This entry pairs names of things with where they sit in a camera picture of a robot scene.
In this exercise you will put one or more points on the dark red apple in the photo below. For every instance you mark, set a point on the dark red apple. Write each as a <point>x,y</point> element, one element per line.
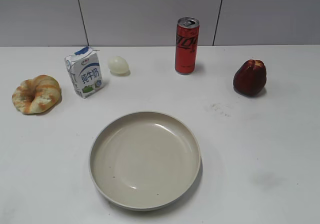
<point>251,78</point>

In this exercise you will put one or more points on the white blue milk carton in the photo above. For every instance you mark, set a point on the white blue milk carton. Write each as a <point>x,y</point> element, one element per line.
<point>84,70</point>

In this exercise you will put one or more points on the white peeled egg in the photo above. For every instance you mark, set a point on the white peeled egg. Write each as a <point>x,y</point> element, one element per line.
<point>118,65</point>

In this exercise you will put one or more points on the beige round plate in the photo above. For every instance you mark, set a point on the beige round plate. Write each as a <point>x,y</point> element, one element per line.
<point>144,161</point>

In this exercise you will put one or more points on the red soda can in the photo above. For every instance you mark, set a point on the red soda can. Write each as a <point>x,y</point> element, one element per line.
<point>187,32</point>

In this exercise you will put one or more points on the twisted bread roll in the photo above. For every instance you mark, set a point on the twisted bread roll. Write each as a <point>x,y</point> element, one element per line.
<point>37,95</point>

